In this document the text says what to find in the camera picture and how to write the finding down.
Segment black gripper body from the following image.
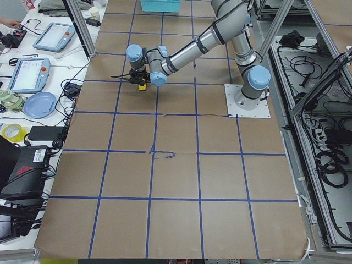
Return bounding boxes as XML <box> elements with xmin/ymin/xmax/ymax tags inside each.
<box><xmin>129</xmin><ymin>69</ymin><xmax>149</xmax><ymax>84</ymax></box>

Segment yellow beetle toy car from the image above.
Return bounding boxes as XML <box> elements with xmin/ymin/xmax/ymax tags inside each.
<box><xmin>138</xmin><ymin>84</ymin><xmax>147</xmax><ymax>91</ymax></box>

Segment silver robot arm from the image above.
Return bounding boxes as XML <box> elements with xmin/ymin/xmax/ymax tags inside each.
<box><xmin>126</xmin><ymin>0</ymin><xmax>271</xmax><ymax>100</ymax></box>

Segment turquoise plastic bin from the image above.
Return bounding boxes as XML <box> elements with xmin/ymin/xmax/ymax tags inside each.
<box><xmin>140</xmin><ymin>0</ymin><xmax>180</xmax><ymax>13</ymax></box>

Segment white paper cup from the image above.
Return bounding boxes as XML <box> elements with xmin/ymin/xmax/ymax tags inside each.
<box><xmin>89</xmin><ymin>7</ymin><xmax>100</xmax><ymax>21</ymax></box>

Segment upper teach pendant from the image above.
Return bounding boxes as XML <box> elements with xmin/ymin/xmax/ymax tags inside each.
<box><xmin>32</xmin><ymin>23</ymin><xmax>76</xmax><ymax>52</ymax></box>

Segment teach pendant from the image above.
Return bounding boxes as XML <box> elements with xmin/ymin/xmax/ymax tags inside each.
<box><xmin>8</xmin><ymin>58</ymin><xmax>51</xmax><ymax>94</ymax></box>
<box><xmin>32</xmin><ymin>23</ymin><xmax>76</xmax><ymax>52</ymax></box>

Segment light blue plate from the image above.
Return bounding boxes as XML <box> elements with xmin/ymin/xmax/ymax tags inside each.
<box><xmin>23</xmin><ymin>92</ymin><xmax>57</xmax><ymax>119</ymax></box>

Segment lower teach pendant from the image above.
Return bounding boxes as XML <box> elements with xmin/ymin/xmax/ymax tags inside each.
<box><xmin>8</xmin><ymin>58</ymin><xmax>51</xmax><ymax>94</ymax></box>

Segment green tape rolls stack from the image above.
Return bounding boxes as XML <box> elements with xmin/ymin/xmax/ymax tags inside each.
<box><xmin>0</xmin><ymin>90</ymin><xmax>25</xmax><ymax>112</ymax></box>

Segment yellow tape roll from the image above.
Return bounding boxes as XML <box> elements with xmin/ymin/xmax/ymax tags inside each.
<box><xmin>2</xmin><ymin>124</ymin><xmax>27</xmax><ymax>143</ymax></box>

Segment black computer box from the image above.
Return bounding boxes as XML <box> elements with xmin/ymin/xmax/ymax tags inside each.
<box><xmin>1</xmin><ymin>145</ymin><xmax>51</xmax><ymax>201</ymax></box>

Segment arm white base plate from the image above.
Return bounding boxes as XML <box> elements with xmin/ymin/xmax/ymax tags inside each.
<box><xmin>224</xmin><ymin>84</ymin><xmax>271</xmax><ymax>118</ymax></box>

